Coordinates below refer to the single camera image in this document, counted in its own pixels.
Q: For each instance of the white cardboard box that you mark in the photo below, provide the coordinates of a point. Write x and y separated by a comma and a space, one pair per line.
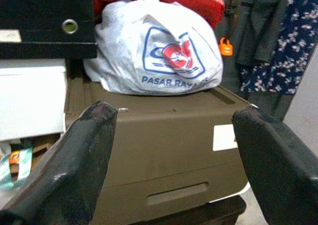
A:
29, 98

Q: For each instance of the black hanging clothes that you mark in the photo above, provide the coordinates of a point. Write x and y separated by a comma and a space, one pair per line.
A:
253, 23

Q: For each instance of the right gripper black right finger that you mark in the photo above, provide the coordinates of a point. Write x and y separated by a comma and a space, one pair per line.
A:
280, 170

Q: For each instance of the small orange object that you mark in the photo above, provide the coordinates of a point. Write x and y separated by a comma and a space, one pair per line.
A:
225, 46

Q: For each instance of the teal white plastic bag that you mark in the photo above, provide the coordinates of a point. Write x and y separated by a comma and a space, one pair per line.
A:
15, 165

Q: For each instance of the dark floral garment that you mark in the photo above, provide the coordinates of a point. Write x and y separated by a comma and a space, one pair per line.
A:
280, 48

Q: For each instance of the black lever arch binder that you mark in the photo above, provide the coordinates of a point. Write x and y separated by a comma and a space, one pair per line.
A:
44, 21

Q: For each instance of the white printed plastic bag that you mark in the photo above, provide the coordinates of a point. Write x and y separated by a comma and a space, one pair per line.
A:
154, 48

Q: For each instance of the brown low table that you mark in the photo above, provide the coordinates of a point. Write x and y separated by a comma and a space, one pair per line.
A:
174, 148

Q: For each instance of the white paper tag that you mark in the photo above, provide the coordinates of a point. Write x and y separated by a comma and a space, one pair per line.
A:
223, 138

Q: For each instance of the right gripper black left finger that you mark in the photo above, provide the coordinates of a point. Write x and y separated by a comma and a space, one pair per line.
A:
59, 170

